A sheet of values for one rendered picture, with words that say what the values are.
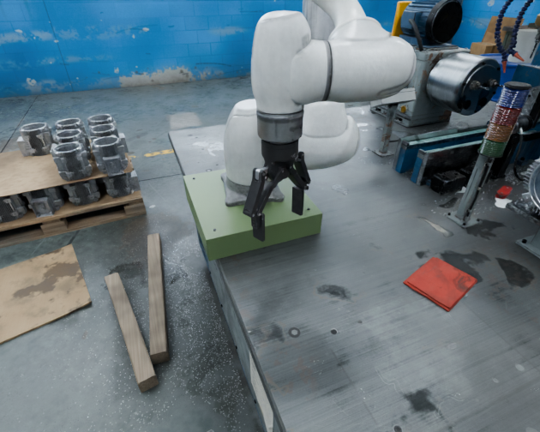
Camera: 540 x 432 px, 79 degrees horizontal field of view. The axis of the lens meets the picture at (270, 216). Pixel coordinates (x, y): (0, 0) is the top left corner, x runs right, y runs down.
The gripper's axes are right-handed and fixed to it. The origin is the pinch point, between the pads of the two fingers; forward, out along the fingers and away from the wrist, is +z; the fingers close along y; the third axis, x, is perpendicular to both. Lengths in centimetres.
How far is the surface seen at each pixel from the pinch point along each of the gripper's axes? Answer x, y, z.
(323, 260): -5.4, 12.7, 17.2
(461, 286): -36.8, 26.8, 16.8
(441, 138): -6, 92, 5
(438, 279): -31.6, 25.6, 16.7
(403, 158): 1, 76, 10
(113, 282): 112, -10, 87
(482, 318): -43, 21, 18
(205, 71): 472, 344, 70
